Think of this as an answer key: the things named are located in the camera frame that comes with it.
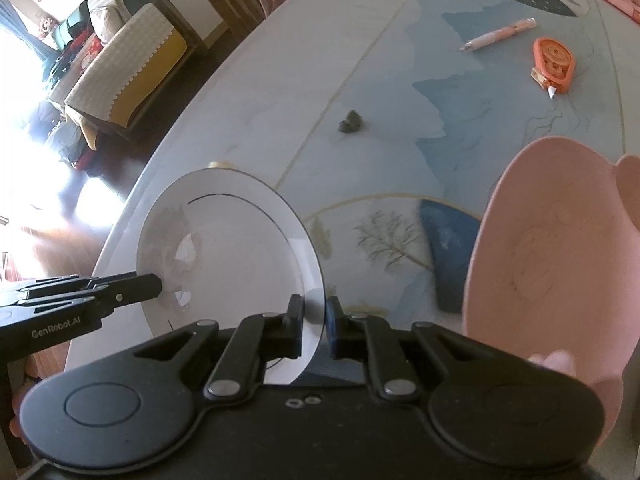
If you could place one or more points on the white round plate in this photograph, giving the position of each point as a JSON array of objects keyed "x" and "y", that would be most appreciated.
[{"x": 225, "y": 260}]

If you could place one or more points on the pile of clothes and bags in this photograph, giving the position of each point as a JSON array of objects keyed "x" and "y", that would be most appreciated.
[{"x": 75, "y": 45}]

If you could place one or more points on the small dark lump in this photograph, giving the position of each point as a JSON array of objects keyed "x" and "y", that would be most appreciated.
[{"x": 350, "y": 121}]

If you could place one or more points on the pink pen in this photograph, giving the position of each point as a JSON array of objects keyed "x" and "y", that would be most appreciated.
[{"x": 495, "y": 35}]

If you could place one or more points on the wooden chair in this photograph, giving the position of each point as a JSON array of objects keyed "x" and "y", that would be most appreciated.
[{"x": 235, "y": 5}]

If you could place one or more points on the small yellowish scrap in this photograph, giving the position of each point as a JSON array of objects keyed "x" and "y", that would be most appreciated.
[{"x": 222, "y": 164}]

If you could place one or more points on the orange correction tape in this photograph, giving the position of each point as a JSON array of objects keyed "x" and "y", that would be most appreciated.
[{"x": 555, "y": 62}]

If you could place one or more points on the dark bag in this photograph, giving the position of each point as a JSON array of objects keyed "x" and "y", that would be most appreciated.
[{"x": 75, "y": 147}]

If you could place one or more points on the sofa with quilted white cover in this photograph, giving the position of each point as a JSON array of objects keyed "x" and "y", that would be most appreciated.
[{"x": 130, "y": 60}]

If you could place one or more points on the stuffed toy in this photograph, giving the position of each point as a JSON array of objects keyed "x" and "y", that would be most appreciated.
[{"x": 48, "y": 25}]

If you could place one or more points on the pink animal-shaped plate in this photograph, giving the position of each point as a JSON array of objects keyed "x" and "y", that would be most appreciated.
[{"x": 540, "y": 260}]

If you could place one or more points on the beige sofa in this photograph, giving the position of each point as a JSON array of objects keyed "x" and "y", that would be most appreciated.
[{"x": 107, "y": 5}]

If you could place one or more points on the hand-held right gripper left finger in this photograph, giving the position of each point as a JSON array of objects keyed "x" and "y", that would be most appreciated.
[{"x": 296, "y": 325}]

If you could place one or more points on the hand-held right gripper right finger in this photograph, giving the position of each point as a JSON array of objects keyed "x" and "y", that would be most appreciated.
[{"x": 332, "y": 330}]

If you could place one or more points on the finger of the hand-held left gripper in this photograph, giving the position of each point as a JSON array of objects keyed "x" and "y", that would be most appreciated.
[{"x": 140, "y": 285}]

